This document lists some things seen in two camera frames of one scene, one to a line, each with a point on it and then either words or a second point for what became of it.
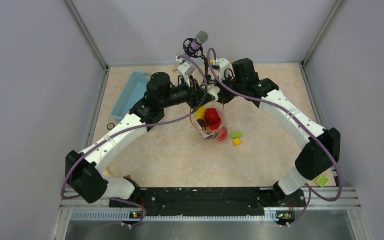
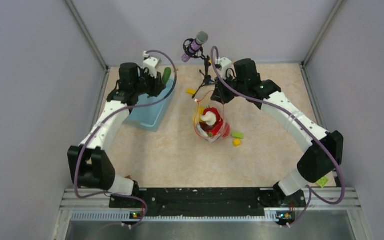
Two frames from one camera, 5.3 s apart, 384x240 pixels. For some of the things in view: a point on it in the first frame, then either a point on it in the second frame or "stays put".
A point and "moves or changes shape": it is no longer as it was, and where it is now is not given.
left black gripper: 198,97 -> 158,85
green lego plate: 322,181 stays put
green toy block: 235,135 stays put
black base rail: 216,202 stays put
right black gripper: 223,98 stays put
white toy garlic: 214,91 moves or changes shape
